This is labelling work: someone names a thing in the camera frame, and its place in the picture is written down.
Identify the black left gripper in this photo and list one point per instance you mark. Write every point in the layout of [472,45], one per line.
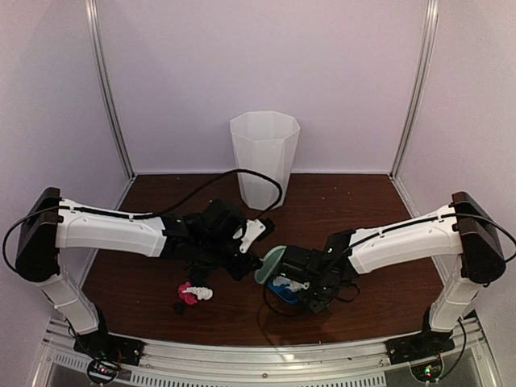
[251,263]

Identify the translucent white waste bin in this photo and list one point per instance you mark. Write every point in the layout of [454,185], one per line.
[264,142]

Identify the aluminium frame rail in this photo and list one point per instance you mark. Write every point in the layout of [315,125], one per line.
[429,29]
[95,34]

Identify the aluminium right frame rail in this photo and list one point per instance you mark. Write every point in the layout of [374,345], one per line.
[429,29]

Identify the blue plastic dustpan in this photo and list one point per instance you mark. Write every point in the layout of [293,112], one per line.
[283,293]

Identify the aluminium left frame rail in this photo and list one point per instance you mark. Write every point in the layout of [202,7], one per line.
[95,34]

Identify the long white paper scrap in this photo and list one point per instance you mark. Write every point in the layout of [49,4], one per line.
[291,285]

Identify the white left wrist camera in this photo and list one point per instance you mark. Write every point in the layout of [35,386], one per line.
[253,230]

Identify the small black paper ball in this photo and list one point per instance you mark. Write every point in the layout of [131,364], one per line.
[179,308]

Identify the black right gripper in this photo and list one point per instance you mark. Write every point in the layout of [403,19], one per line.
[316,305]

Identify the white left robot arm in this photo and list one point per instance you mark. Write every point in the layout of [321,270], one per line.
[220,236]

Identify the large pink paper scrap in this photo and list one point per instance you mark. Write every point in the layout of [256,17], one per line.
[189,299]

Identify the long black paper scrap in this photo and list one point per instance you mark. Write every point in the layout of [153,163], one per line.
[198,273]

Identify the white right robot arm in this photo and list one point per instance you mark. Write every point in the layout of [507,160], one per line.
[462,229]

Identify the mint green hand brush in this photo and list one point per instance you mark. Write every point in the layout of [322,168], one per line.
[269,264]

